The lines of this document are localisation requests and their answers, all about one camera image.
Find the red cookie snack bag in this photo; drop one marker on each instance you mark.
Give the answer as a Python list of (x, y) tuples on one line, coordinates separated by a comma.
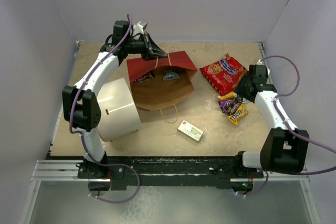
[(224, 75)]

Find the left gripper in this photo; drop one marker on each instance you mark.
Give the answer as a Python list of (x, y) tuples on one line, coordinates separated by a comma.
[(152, 50)]

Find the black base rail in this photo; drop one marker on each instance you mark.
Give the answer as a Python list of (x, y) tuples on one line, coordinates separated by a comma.
[(221, 172)]

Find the white cylindrical container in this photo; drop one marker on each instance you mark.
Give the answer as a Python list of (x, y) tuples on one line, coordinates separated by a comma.
[(119, 115)]

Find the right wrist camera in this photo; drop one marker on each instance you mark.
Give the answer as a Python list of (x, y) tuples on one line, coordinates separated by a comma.
[(260, 62)]

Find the yellow m&m packet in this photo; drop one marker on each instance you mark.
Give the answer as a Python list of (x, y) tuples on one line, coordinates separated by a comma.
[(230, 95), (239, 113)]

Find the silver snack wrapper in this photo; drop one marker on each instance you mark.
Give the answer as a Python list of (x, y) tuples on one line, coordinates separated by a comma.
[(170, 76)]

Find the red brown paper bag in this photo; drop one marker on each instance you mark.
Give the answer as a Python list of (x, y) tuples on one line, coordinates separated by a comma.
[(155, 94)]

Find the purple m&m packet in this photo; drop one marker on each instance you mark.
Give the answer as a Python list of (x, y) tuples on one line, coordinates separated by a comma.
[(229, 106), (145, 77)]

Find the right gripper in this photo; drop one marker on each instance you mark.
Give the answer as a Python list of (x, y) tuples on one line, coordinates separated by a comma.
[(239, 88)]

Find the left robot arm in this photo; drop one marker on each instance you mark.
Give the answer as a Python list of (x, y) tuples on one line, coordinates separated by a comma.
[(80, 104)]

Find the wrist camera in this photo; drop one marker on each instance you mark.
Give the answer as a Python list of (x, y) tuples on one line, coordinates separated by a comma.
[(260, 62), (139, 29)]

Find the small white green box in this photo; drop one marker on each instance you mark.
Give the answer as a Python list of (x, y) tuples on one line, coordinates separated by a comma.
[(190, 131)]

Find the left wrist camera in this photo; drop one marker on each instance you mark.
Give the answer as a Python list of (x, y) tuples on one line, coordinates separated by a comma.
[(139, 29)]

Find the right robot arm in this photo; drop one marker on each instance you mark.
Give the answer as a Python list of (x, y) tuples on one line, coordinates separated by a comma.
[(282, 151)]

